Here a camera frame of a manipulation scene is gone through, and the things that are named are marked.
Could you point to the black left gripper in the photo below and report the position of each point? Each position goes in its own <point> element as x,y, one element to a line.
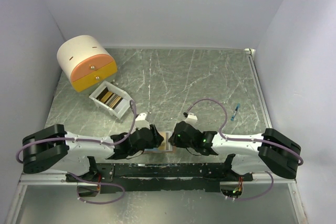
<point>157,138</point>

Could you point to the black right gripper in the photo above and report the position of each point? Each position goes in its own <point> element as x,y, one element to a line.
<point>174,140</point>

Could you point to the pink blue card holder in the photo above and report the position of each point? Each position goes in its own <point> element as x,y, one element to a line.
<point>156,150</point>

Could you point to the gold black-stripe credit card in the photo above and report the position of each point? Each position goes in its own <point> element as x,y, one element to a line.
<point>165,145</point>

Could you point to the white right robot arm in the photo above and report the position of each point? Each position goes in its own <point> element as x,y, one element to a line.
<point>267,151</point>

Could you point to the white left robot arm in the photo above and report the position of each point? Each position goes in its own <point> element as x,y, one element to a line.
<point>57,149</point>

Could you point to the white card tray box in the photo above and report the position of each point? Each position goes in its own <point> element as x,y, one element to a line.
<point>121,109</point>

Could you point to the yellow credit card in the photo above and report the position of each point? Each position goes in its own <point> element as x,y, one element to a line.
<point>109,98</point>

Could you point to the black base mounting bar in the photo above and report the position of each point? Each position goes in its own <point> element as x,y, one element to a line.
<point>170,176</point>

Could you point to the blue pen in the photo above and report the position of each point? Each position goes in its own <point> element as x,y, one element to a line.
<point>235,112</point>

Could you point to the cream drawer cabinet orange fronts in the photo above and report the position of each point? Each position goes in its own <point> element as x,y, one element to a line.
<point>86,63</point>

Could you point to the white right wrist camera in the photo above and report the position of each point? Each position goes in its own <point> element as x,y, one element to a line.
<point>190,118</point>

